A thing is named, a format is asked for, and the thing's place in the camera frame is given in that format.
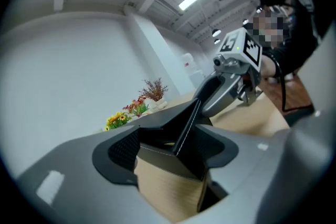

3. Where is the red flower bunch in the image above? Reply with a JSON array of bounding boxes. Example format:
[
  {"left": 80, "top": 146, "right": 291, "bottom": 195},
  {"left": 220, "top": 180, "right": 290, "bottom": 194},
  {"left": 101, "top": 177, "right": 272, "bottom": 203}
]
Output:
[{"left": 122, "top": 96, "right": 151, "bottom": 118}]

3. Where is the clear water jug red label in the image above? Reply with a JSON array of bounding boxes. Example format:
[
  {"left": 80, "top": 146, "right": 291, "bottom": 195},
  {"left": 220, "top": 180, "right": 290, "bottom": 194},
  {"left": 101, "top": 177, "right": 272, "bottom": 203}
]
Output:
[{"left": 181, "top": 52, "right": 194, "bottom": 72}]

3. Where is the person's black top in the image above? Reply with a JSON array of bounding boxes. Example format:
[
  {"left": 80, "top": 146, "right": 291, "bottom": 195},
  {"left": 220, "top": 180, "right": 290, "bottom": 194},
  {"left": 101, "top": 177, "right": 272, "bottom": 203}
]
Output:
[{"left": 262, "top": 7, "right": 326, "bottom": 78}]

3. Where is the yellow sunflower bunch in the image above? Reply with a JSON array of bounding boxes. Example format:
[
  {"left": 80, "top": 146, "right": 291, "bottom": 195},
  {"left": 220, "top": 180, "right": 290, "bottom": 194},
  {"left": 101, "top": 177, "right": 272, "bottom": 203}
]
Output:
[{"left": 104, "top": 112, "right": 132, "bottom": 131}]

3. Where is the person's head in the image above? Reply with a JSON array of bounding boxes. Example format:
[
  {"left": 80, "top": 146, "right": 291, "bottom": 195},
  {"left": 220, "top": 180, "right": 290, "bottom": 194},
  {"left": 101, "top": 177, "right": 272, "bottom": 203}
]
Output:
[{"left": 253, "top": 5, "right": 292, "bottom": 48}]

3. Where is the person's right forearm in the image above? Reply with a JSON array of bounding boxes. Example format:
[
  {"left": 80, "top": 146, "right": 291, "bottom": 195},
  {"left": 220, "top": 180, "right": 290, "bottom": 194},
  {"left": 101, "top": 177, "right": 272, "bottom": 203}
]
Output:
[{"left": 260, "top": 46, "right": 297, "bottom": 79}]

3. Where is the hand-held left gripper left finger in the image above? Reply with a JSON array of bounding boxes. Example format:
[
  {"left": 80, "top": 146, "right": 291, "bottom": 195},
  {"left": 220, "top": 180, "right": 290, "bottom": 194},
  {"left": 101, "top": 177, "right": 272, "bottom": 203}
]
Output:
[{"left": 15, "top": 125, "right": 174, "bottom": 224}]

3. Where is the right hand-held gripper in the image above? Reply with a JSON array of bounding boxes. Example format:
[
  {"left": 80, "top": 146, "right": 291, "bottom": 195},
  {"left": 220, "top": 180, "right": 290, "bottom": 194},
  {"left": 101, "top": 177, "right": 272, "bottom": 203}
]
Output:
[{"left": 193, "top": 27, "right": 263, "bottom": 118}]

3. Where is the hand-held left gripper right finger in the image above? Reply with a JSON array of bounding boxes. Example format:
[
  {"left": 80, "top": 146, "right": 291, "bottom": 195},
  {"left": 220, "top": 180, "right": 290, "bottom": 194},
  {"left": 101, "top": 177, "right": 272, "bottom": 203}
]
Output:
[{"left": 181, "top": 111, "right": 330, "bottom": 224}]

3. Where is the white bumpy plant pot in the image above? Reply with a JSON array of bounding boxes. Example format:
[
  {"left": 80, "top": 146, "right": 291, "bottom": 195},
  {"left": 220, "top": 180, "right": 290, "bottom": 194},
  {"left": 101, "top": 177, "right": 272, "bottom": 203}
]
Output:
[{"left": 151, "top": 98, "right": 169, "bottom": 110}]

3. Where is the white water dispenser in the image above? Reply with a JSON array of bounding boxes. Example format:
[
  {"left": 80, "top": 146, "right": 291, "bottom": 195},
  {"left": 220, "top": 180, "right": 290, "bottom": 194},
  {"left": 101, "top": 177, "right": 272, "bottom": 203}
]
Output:
[{"left": 187, "top": 69, "right": 206, "bottom": 88}]

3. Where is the black cable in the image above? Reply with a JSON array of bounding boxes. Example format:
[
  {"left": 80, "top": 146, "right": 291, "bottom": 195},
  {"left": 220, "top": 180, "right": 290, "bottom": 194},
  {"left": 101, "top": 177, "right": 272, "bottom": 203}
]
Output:
[{"left": 271, "top": 56, "right": 287, "bottom": 112}]

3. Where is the black box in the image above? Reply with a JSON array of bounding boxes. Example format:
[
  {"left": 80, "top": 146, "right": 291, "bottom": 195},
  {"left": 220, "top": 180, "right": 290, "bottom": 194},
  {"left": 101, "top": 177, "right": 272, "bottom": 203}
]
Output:
[{"left": 130, "top": 98, "right": 212, "bottom": 182}]

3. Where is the brown dried plant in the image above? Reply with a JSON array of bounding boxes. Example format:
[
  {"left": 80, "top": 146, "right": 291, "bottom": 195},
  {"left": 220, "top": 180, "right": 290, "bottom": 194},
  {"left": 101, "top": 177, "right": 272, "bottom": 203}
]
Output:
[{"left": 139, "top": 78, "right": 169, "bottom": 102}]

